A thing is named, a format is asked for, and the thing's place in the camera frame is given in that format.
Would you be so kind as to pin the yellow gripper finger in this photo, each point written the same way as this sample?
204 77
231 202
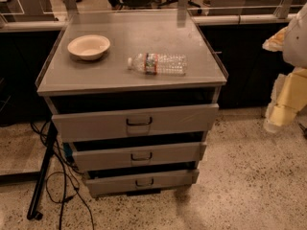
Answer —
289 96
275 42

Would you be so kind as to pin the grey bottom drawer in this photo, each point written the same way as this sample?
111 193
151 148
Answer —
141 182

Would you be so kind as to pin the grey drawer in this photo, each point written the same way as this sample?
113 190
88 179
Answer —
141 182
93 126
107 159

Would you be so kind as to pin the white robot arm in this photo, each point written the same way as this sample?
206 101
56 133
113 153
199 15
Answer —
295 42

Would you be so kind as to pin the grey top drawer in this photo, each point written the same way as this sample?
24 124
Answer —
93 126

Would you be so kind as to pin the grey drawer cabinet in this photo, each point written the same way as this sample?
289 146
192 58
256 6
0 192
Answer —
71 85

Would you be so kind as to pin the grey middle drawer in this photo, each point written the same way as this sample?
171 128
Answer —
107 159

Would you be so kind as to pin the clear plastic water bottle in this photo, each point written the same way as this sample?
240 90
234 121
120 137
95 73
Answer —
158 64

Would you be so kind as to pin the white paper bowl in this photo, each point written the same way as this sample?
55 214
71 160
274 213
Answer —
88 47

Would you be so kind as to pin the black metal stand leg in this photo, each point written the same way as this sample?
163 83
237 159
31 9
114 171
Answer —
33 213

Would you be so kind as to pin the white horizontal rail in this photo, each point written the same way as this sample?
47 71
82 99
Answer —
36 26

